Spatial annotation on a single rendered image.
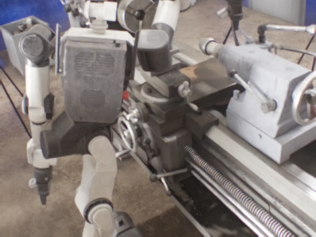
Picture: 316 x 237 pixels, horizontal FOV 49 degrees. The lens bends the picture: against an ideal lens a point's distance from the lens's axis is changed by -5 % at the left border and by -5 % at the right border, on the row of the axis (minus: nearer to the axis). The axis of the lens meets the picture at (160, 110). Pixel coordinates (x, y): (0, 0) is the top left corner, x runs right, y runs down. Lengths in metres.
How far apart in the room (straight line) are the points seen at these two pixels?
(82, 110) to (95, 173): 0.33
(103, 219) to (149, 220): 0.79
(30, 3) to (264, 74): 4.74
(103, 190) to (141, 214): 0.87
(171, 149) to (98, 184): 0.38
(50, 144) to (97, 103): 0.26
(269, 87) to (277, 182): 0.37
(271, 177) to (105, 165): 0.66
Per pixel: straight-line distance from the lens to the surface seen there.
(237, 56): 1.59
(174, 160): 1.76
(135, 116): 1.74
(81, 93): 1.24
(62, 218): 2.58
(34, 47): 1.30
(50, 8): 5.90
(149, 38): 1.33
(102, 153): 1.46
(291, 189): 1.39
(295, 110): 1.36
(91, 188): 1.58
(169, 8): 1.44
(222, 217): 1.86
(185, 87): 1.60
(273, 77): 1.44
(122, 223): 2.13
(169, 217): 2.41
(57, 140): 1.41
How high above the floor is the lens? 1.81
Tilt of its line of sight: 32 degrees down
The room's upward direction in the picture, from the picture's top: 7 degrees counter-clockwise
